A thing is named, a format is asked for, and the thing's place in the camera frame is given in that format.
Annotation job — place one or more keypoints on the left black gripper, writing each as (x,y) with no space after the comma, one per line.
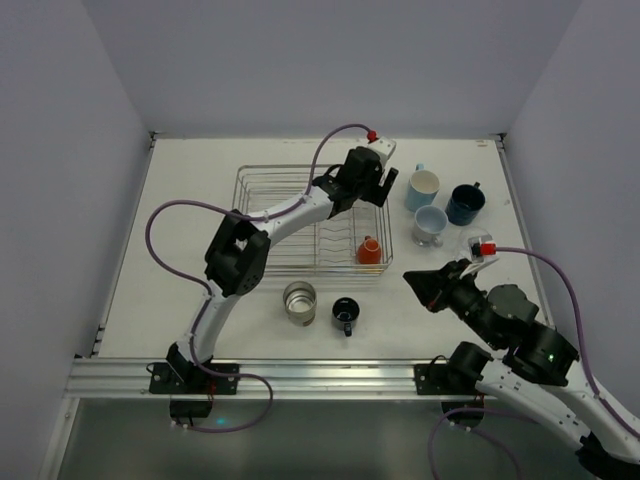
(376,187)

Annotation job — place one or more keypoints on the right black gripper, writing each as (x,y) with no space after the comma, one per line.
(441,289)

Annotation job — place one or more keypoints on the light blue mug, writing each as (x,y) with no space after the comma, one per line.
(422,188)

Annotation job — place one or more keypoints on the pale blue small cup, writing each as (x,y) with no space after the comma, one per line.
(429,224)

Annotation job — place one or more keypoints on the orange small cup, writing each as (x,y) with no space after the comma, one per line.
(369,252)

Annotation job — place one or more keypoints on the large dark blue mug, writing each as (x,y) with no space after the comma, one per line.
(464,204)

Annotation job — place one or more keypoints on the small dark blue cup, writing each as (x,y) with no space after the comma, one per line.
(345,314)

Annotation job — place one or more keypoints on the beige brown cup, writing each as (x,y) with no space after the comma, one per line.
(300,303)

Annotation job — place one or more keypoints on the clear glass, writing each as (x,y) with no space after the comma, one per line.
(468,238)

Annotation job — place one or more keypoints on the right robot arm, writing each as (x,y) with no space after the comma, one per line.
(529,366)

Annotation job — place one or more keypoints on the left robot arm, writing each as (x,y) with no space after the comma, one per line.
(238,254)

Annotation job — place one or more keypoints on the right black control box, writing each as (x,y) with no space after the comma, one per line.
(465,417)

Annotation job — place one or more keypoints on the black control box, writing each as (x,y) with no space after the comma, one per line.
(465,417)
(188,411)

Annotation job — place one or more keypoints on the left black control box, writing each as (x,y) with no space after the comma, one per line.
(188,411)

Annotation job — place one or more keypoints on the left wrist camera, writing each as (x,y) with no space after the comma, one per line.
(384,148)

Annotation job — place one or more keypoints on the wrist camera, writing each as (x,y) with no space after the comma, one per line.
(384,148)
(482,254)

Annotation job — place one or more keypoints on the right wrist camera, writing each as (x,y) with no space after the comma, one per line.
(482,254)

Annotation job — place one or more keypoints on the wire dish rack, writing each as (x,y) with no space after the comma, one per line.
(324,248)

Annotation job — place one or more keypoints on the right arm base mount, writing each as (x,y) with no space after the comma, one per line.
(456,375)

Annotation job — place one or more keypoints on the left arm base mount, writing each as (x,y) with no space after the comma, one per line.
(200,377)

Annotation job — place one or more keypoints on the aluminium rail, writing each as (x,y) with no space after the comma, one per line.
(120,378)

